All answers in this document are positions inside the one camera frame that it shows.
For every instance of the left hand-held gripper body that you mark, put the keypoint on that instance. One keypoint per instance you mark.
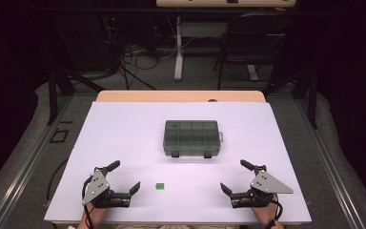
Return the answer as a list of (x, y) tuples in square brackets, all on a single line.
[(97, 189)]

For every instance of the aluminium floor rail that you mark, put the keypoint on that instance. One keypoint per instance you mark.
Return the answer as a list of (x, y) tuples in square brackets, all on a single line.
[(327, 165), (28, 171)]

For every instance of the black folding chair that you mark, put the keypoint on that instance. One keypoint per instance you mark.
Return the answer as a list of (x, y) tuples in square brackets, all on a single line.
[(254, 38)]

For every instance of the white-legged desk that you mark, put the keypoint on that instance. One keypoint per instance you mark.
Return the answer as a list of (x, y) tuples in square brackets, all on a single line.
[(179, 47)]

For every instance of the black metal stand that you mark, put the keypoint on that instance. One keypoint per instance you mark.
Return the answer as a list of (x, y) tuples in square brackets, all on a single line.
[(52, 95), (313, 95)]

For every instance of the wooden table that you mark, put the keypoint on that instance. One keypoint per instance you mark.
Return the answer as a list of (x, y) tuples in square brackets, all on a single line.
[(158, 96)]

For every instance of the small green block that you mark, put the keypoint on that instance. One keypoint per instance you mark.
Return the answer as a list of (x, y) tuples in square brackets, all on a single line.
[(159, 186)]

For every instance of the grey plastic compartment box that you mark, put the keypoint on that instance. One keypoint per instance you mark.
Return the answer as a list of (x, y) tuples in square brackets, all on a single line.
[(191, 138)]

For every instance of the white table board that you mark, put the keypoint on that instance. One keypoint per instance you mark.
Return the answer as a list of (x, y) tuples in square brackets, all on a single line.
[(124, 133)]

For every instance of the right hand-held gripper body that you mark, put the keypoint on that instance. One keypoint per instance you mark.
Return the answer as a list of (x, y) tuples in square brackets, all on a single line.
[(267, 186)]

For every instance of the short black tape strip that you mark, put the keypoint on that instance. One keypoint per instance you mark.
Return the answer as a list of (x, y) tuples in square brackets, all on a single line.
[(66, 121)]

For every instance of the person's right hand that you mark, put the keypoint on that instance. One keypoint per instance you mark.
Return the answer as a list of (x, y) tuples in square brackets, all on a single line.
[(267, 213)]

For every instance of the person's left hand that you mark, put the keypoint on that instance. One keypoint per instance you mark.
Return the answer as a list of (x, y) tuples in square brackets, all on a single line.
[(97, 213)]

